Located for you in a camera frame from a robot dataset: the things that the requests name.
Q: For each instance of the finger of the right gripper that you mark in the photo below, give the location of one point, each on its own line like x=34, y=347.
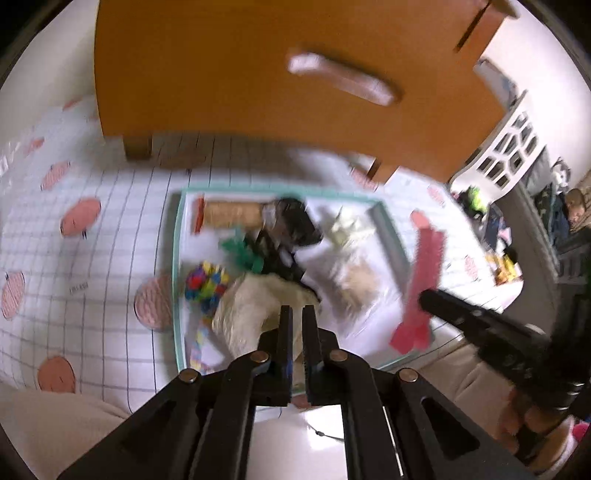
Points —
x=464, y=316

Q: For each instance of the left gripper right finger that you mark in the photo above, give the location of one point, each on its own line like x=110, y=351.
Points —
x=313, y=359

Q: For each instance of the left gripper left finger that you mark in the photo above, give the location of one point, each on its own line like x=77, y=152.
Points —
x=284, y=356

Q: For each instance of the cream lace cloth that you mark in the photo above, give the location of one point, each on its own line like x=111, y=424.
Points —
x=252, y=306

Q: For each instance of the pink hair roller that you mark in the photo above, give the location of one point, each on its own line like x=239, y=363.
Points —
x=414, y=330

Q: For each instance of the colourful block toy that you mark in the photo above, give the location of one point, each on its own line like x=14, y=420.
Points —
x=206, y=284

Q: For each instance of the green plastic toy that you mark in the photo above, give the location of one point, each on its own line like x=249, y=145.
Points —
x=243, y=250

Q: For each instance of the black toy car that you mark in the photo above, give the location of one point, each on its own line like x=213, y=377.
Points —
x=287, y=221

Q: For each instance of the cream plastic holder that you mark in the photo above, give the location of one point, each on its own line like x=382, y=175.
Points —
x=344, y=229

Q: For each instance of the orange snack packet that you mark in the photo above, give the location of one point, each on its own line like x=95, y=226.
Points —
x=217, y=214

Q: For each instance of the person's right hand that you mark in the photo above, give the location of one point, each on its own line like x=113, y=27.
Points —
x=557, y=444

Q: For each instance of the clear crinkled bag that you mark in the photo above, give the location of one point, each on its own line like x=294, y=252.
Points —
x=355, y=284

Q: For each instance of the white tray teal rim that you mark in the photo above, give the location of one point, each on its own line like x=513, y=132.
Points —
x=197, y=346

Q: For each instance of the white lattice basket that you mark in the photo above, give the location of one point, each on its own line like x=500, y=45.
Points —
x=505, y=156

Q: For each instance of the grid pattern floor mat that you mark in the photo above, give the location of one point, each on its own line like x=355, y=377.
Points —
x=87, y=243

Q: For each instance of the wooden nightstand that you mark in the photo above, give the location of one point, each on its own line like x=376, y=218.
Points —
x=393, y=80

